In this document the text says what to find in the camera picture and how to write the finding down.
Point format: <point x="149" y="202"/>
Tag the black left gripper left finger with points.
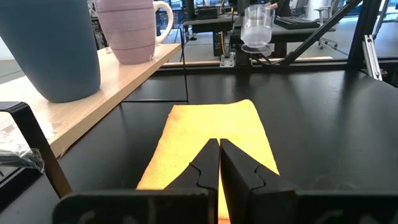
<point x="205" y="174"/>

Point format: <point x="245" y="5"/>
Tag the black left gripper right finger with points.
<point x="239" y="177"/>

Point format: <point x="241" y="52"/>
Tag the clear glass cup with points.
<point x="257" y="31"/>

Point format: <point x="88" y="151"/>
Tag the tall blue cup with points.
<point x="53" y="46"/>

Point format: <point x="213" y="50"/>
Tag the wooden shelf with black legs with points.
<point x="109" y="84"/>

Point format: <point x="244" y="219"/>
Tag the orange cloth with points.
<point x="211" y="124"/>

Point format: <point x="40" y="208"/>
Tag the grey desk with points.
<point x="298" y="31"/>

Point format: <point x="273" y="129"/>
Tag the black keyboard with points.
<point x="295" y="22"/>

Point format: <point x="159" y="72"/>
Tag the person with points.
<point x="283" y="6"/>

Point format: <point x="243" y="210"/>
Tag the grey office chair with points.
<point x="326" y="18"/>

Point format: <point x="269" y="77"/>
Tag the clear plastic film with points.
<point x="18" y="152"/>

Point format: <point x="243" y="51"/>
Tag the black table frame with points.
<point x="363" y="25"/>

